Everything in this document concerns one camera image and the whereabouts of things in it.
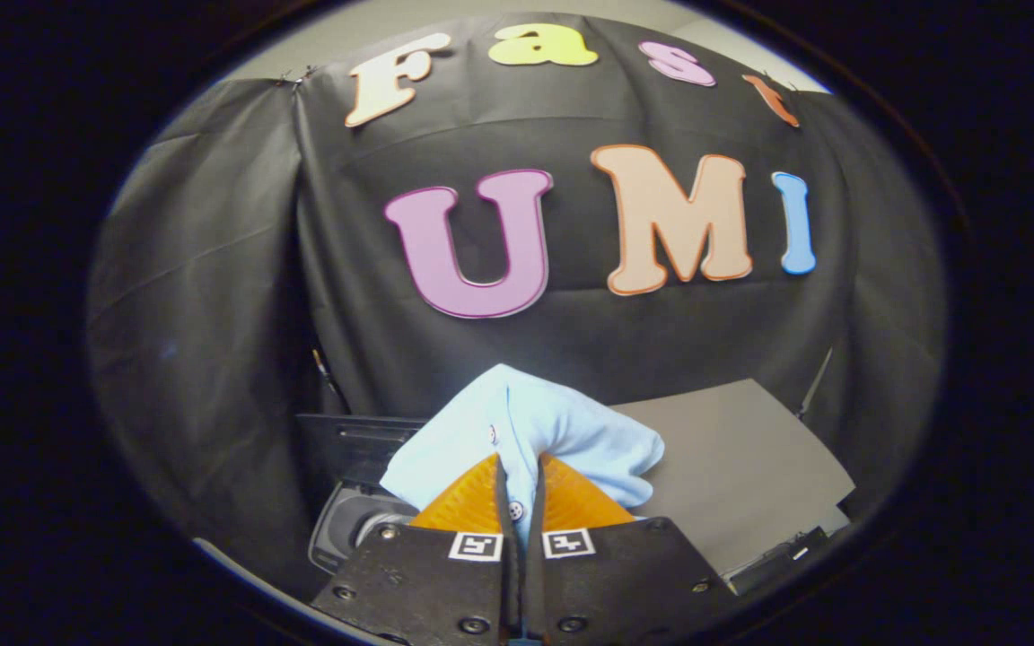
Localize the grey washing machine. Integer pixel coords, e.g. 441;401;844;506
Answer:
306;480;419;575

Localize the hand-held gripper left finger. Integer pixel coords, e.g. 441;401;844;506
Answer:
311;451;524;646

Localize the black backdrop cloth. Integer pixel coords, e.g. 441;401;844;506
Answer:
86;13;949;593

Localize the light blue shirt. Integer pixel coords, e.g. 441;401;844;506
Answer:
380;363;666;548

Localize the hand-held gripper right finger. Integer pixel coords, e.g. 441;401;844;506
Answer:
524;453;742;646

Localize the thin backdrop stand pole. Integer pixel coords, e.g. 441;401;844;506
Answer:
800;348;834;421

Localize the beige cabinet with grey top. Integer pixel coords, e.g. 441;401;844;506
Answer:
611;379;857;598

